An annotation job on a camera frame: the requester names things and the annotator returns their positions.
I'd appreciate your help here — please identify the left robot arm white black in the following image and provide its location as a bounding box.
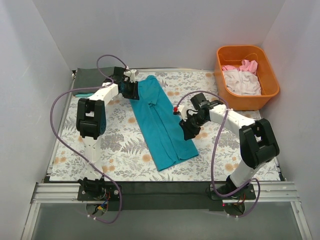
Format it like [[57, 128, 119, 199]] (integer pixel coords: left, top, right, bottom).
[[76, 67, 140, 200]]

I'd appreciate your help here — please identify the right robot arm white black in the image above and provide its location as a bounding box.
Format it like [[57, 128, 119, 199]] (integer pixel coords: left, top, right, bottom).
[[173, 90, 280, 199]]

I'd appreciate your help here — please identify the folded dark grey t shirt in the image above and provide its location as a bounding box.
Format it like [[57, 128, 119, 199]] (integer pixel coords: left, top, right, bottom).
[[72, 68, 106, 96]]

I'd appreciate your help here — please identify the floral patterned table mat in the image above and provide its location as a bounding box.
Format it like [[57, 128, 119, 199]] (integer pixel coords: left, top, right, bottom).
[[48, 71, 283, 182]]

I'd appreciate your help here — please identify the white garment in basket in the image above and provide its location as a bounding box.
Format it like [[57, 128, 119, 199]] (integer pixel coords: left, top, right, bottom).
[[222, 70, 262, 96]]

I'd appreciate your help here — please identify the orange plastic basket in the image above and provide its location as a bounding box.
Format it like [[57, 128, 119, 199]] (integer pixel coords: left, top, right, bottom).
[[214, 45, 280, 111]]

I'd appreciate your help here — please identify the pink garment in basket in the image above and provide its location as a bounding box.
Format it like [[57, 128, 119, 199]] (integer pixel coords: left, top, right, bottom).
[[222, 59, 258, 75]]

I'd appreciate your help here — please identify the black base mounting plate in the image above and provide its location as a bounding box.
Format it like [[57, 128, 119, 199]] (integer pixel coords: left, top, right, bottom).
[[77, 181, 256, 212]]

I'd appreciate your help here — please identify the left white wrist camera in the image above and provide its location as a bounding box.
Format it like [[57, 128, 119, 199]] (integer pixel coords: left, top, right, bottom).
[[123, 69, 139, 83]]

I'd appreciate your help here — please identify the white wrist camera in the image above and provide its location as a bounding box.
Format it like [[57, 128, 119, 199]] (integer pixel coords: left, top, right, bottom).
[[123, 69, 139, 83], [173, 105, 188, 121]]

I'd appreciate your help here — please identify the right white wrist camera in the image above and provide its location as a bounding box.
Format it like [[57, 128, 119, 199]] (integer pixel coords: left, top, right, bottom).
[[173, 105, 188, 121]]

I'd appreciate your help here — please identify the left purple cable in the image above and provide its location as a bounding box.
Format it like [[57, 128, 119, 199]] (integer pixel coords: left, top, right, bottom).
[[49, 54, 131, 224]]

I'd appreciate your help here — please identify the aluminium frame rail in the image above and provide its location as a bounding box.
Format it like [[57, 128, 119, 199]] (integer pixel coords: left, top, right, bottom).
[[31, 181, 299, 204]]

